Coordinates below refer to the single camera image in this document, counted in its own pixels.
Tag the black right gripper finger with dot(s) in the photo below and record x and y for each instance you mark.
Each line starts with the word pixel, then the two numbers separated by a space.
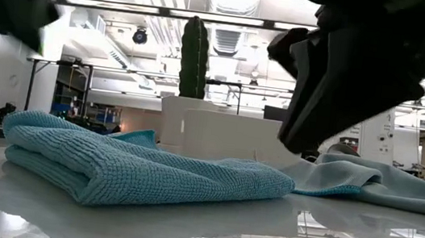
pixel 288 49
pixel 328 101

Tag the thin teal microfiber towel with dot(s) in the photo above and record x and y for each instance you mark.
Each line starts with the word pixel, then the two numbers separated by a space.
pixel 410 192

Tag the bright blue microfiber towel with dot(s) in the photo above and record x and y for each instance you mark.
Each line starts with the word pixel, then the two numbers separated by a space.
pixel 129 169

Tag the dark background monitor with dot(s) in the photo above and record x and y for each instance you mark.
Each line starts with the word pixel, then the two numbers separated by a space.
pixel 274 113

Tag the white pillar with outlets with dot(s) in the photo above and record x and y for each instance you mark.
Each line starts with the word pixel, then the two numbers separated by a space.
pixel 377 135

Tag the ceiling vent grille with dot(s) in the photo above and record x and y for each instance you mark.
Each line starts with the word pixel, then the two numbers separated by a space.
pixel 226 41

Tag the green cactus plant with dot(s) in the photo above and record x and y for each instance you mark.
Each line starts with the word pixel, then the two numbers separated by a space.
pixel 194 60

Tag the white plastic bin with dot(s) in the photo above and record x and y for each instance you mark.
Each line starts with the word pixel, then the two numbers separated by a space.
pixel 230 137

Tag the long black linear ceiling light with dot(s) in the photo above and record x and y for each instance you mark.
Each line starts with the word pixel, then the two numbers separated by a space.
pixel 160 11

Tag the round black ceiling device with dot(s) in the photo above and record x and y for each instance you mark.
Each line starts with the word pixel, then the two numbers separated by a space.
pixel 140 36

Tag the white hexagonal plant pot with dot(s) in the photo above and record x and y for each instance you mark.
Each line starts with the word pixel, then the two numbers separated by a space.
pixel 171 122

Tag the black background station frame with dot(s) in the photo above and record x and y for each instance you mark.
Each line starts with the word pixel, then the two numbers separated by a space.
pixel 30 84

